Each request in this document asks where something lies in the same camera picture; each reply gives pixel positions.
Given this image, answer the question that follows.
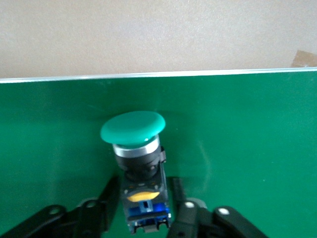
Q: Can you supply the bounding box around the brown tape tab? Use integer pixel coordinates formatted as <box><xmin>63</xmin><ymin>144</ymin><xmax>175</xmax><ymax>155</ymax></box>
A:
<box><xmin>289</xmin><ymin>50</ymin><xmax>317</xmax><ymax>68</ymax></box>

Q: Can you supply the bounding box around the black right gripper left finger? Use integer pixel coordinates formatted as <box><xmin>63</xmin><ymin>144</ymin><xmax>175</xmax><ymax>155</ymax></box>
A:
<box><xmin>0</xmin><ymin>176</ymin><xmax>122</xmax><ymax>238</ymax></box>

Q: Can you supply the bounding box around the green conveyor belt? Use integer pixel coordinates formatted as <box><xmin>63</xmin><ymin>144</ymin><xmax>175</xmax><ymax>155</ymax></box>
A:
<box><xmin>0</xmin><ymin>66</ymin><xmax>317</xmax><ymax>238</ymax></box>

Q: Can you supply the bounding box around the green mushroom push button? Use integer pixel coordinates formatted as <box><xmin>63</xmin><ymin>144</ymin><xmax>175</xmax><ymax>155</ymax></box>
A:
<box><xmin>100</xmin><ymin>111</ymin><xmax>173</xmax><ymax>235</ymax></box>

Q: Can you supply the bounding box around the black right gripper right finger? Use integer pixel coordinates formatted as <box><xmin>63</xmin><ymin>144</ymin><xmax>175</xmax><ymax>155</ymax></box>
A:
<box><xmin>167</xmin><ymin>177</ymin><xmax>269</xmax><ymax>238</ymax></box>

